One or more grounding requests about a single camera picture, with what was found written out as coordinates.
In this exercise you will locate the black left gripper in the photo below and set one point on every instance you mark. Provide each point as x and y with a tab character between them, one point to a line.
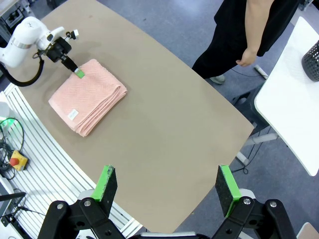
58	49

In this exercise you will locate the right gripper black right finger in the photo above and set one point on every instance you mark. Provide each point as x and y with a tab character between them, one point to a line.
228	191

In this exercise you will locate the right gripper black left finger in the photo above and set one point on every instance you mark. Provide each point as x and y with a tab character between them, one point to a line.
104	194

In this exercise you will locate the pink towel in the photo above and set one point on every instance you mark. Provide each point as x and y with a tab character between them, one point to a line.
87	94

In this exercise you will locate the person's left forearm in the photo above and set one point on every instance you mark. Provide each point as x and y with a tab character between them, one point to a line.
256	27

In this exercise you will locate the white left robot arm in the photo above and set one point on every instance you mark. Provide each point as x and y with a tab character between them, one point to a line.
25	35

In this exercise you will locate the person's left hand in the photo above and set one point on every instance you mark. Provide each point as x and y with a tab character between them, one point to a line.
246	57

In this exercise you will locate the white table foot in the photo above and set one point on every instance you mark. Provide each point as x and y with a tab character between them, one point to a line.
261	138

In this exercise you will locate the white ribbed base platform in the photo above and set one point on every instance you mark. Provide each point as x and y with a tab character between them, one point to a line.
49	161

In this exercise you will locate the yellow emergency stop button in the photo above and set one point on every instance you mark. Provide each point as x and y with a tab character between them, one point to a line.
20	161

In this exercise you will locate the white side table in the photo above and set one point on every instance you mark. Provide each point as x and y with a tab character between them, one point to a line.
291	104

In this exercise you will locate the person in black t-shirt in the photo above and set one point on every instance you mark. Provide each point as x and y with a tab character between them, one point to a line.
224	37

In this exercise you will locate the dark perforated laundry basket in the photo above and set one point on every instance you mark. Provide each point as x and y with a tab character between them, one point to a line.
312	62

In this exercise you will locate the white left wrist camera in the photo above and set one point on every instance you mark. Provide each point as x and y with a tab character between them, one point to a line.
72	34

